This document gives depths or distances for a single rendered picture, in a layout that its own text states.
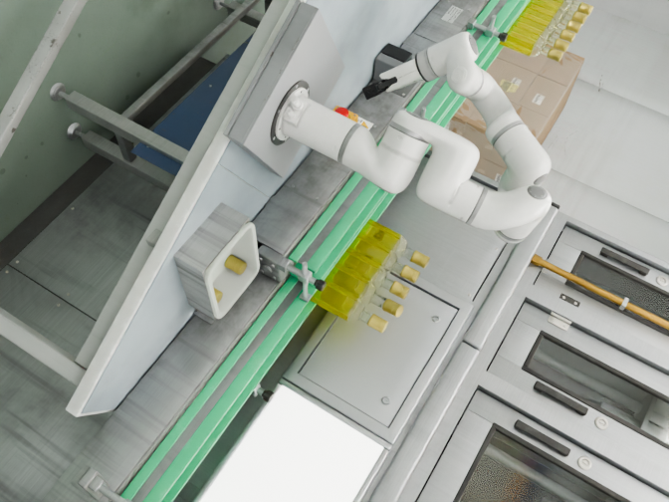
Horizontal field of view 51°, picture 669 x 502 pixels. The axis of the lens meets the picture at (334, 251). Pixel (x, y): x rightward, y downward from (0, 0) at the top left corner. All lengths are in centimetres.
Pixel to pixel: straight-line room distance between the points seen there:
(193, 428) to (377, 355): 54
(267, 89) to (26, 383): 105
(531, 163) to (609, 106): 561
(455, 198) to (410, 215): 73
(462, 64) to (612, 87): 574
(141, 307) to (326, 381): 57
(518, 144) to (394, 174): 30
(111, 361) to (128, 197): 82
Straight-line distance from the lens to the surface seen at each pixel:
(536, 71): 612
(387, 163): 147
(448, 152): 146
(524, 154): 159
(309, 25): 150
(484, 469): 190
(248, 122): 146
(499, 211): 148
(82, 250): 220
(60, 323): 209
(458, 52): 170
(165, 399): 169
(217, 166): 152
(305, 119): 153
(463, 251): 215
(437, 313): 199
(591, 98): 719
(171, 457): 167
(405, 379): 189
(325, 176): 186
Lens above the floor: 144
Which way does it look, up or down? 16 degrees down
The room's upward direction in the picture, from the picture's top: 118 degrees clockwise
